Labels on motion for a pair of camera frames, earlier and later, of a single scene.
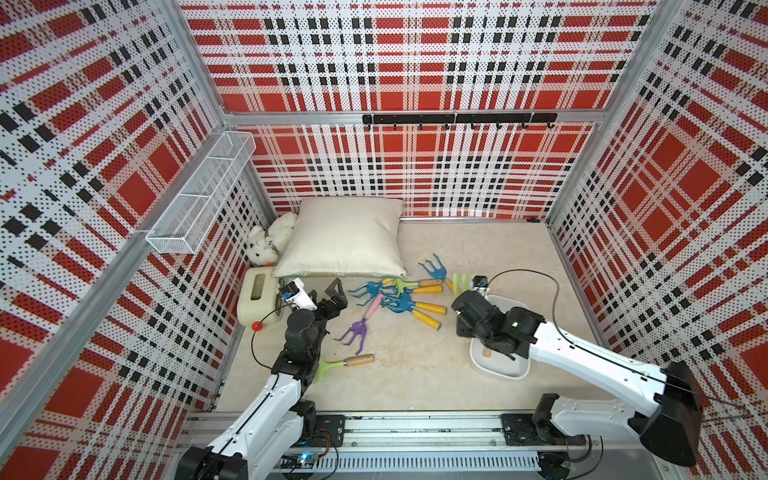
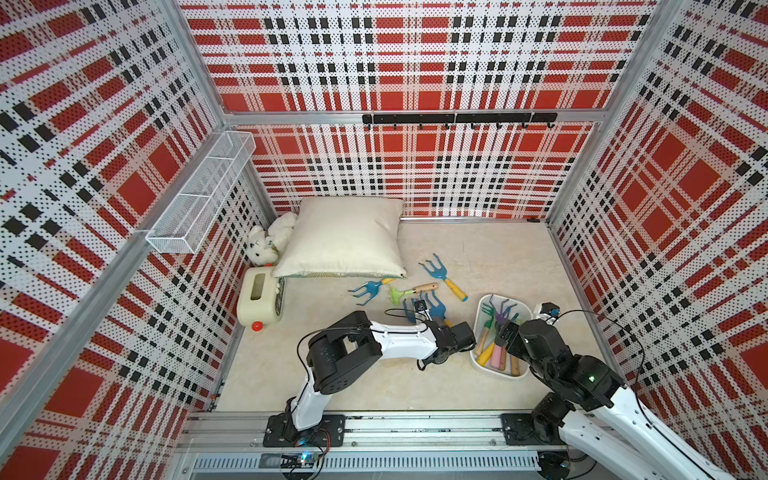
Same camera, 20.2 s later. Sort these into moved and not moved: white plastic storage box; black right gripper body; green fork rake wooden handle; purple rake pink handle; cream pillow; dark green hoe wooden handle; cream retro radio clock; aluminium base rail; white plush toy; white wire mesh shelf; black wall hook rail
Moved: dark green hoe wooden handle; black right gripper body; green fork rake wooden handle; purple rake pink handle
Not moved: white wire mesh shelf; cream pillow; white plastic storage box; black wall hook rail; white plush toy; aluminium base rail; cream retro radio clock
